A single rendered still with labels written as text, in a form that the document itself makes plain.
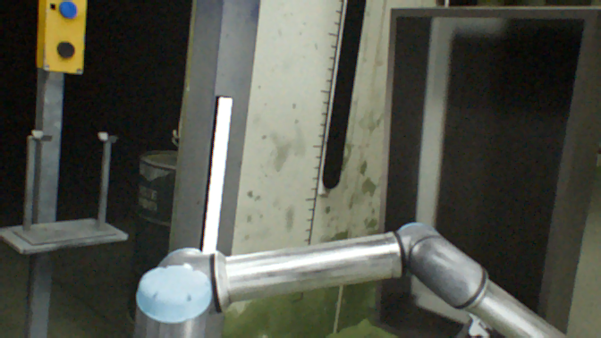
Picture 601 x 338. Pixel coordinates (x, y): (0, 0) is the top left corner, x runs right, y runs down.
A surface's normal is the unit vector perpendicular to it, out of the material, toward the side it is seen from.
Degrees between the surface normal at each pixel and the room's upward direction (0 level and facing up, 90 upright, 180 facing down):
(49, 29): 90
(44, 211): 90
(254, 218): 90
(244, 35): 90
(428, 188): 102
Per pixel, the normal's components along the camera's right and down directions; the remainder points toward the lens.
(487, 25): -0.65, 0.23
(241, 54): 0.73, 0.20
